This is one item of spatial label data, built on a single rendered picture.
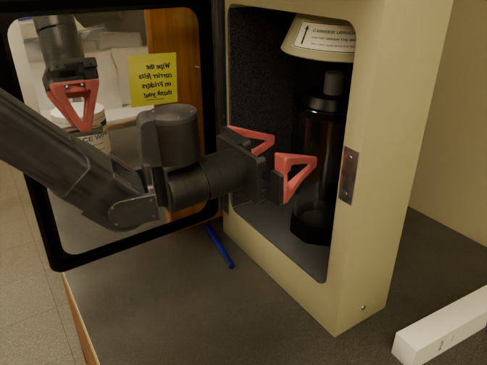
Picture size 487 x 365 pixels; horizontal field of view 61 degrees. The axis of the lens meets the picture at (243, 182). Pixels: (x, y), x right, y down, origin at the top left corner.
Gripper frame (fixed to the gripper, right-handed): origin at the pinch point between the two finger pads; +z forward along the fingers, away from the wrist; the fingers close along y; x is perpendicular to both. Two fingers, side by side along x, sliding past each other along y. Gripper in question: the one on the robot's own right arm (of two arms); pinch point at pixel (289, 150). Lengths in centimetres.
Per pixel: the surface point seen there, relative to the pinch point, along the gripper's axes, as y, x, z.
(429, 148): 4.0, 12.5, 41.3
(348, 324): -14.0, 23.1, 0.7
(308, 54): -2.3, -13.9, 0.8
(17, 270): 163, 115, -48
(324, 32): -3.3, -16.5, 2.4
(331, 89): -0.7, -8.0, 6.8
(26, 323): 122, 116, -50
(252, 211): 11.0, 16.6, 0.5
